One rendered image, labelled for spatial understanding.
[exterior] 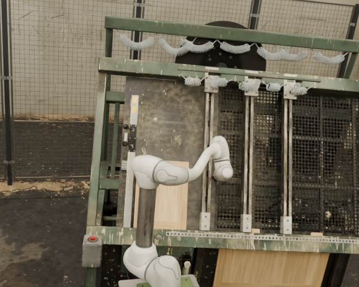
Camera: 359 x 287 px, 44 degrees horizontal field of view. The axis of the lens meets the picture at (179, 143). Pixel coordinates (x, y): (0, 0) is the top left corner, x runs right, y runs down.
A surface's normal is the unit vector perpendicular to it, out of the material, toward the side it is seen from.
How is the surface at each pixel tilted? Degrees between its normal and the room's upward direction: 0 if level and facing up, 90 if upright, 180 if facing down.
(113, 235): 59
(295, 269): 90
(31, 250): 0
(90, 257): 90
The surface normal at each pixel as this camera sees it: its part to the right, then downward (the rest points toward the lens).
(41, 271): 0.11, -0.93
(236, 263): 0.09, 0.37
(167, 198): 0.14, -0.16
